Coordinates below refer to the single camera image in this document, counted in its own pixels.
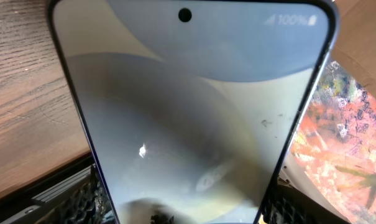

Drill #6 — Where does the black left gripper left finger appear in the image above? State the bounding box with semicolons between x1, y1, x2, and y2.
55;166;109;224

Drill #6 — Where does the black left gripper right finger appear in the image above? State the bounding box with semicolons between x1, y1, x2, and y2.
262;185;346;224

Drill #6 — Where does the blue screen smartphone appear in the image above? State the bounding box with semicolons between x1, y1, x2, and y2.
47;0;339;223

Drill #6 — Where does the colourful patterned floor mat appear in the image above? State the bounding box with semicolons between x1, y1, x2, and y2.
291;60;376;223

